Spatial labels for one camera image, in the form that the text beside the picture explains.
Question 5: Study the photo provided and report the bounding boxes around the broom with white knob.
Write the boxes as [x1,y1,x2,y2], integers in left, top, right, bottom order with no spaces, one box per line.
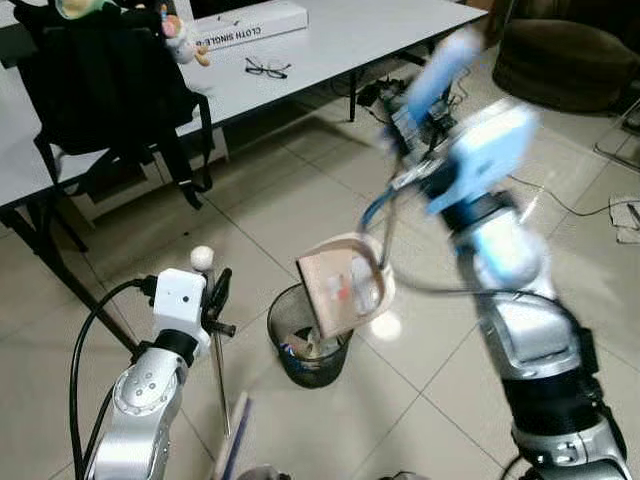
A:
[190,246,253,480]

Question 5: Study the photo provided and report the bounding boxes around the tan dustpan with blue handle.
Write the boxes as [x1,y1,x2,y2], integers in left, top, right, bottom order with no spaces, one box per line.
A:
[296,28,484,341]

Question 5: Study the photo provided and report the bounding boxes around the black power strip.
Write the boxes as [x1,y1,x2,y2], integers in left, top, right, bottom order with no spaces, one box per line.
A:
[354,78,403,113]

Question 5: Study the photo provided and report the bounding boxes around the black mesh waste bin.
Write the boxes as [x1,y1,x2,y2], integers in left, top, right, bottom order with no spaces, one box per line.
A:
[266,284,354,390]

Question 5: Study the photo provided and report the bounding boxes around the white table with black legs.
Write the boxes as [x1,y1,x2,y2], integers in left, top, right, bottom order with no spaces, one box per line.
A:
[0,0,491,353]

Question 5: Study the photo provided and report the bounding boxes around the brown beanbag seat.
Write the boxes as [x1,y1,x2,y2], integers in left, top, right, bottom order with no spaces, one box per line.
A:
[492,17,640,114]

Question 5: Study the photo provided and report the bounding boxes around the black eyeglasses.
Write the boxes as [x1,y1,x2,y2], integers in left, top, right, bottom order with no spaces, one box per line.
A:
[244,56,292,80]

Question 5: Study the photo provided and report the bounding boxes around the crumpled white cloth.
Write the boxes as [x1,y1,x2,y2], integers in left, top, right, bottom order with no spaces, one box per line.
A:
[609,196,640,245]

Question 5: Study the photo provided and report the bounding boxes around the long white printed box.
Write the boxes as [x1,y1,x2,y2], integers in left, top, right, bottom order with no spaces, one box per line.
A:
[184,0,310,50]

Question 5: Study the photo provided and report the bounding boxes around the black backpack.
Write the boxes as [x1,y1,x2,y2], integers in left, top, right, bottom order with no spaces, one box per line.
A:
[14,0,217,209]

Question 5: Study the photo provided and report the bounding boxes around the small plush toy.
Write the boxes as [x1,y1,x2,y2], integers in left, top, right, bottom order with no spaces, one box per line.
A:
[160,8,213,68]

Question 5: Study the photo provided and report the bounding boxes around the green plush toy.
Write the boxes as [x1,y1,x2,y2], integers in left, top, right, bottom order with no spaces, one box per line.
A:
[54,0,98,22]

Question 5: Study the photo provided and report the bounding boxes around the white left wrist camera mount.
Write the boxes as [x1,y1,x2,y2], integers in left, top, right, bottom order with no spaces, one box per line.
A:
[151,268,209,337]

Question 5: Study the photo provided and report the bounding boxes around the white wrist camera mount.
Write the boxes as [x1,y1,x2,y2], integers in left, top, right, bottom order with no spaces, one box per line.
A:
[151,268,209,337]
[424,104,538,217]

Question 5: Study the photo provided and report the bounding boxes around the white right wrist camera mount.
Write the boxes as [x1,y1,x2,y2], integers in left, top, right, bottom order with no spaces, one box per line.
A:
[424,104,538,217]

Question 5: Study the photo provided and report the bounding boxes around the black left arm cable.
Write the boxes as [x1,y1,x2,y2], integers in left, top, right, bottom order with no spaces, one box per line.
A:
[67,277,159,480]

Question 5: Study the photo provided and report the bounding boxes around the thin black floor cable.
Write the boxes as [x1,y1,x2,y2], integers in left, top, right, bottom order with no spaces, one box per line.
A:
[533,178,623,219]

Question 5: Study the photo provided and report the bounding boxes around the metal chair frame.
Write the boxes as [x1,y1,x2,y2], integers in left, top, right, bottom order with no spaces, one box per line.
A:
[594,98,640,173]

